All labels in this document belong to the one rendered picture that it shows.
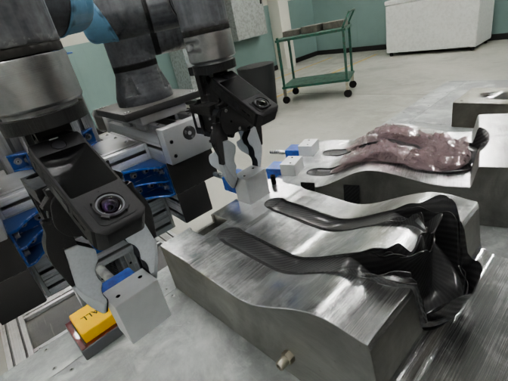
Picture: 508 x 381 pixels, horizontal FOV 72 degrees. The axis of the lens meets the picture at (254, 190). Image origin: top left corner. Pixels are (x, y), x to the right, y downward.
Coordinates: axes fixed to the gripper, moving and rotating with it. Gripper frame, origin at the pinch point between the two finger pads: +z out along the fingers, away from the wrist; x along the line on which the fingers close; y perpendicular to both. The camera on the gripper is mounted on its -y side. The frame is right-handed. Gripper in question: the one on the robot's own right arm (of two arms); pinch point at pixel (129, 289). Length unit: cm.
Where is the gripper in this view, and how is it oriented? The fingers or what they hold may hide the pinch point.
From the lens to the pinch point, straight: 42.3
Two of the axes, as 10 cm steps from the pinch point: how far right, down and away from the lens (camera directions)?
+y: -6.8, -2.0, 7.0
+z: 1.9, 8.8, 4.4
